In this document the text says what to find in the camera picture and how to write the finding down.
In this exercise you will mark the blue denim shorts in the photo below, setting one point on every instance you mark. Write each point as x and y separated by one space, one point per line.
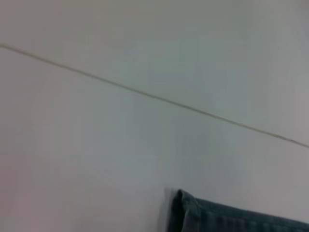
229 217

